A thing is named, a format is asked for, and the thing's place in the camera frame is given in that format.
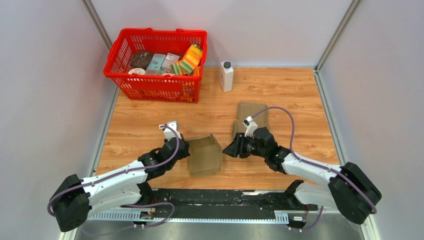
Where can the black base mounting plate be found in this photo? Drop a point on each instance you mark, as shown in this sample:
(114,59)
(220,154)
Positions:
(224,204)

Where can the white bottle black cap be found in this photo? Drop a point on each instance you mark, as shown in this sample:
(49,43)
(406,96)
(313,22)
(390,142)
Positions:
(227,75)

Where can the teal snack box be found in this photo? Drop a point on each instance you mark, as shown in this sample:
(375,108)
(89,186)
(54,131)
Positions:
(154,67)

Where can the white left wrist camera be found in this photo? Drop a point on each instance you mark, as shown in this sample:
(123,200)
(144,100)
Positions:
(170,130)

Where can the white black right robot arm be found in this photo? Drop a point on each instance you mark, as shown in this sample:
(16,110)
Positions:
(343,187)

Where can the red plastic shopping basket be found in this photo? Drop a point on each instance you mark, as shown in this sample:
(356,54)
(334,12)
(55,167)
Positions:
(169,88)

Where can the white round lid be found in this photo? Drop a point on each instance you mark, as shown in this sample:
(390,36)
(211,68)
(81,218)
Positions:
(137,71)

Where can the aluminium frame rail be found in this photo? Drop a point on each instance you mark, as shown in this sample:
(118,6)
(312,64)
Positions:
(142,214)

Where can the grey pink snack box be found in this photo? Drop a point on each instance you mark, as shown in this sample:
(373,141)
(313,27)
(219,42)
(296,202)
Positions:
(169,60)

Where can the brown cardboard box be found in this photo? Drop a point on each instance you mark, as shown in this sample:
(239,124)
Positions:
(205,155)

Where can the green striped packet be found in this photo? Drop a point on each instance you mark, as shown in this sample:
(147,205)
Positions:
(177,69)

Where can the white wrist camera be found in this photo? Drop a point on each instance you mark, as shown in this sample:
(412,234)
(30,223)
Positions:
(170,130)
(250,126)

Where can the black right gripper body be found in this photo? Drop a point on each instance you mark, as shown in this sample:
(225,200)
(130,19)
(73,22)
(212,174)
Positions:
(253,149)

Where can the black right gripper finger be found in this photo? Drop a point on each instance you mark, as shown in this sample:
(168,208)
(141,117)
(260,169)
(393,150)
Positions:
(240,140)
(236,150)

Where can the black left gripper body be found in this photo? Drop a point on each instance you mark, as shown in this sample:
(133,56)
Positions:
(184,154)

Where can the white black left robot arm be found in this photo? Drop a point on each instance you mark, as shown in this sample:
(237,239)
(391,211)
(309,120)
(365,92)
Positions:
(77,199)

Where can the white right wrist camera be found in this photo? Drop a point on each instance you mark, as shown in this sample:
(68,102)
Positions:
(250,126)

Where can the brown round bag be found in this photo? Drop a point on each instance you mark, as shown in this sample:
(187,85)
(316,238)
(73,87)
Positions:
(141,59)

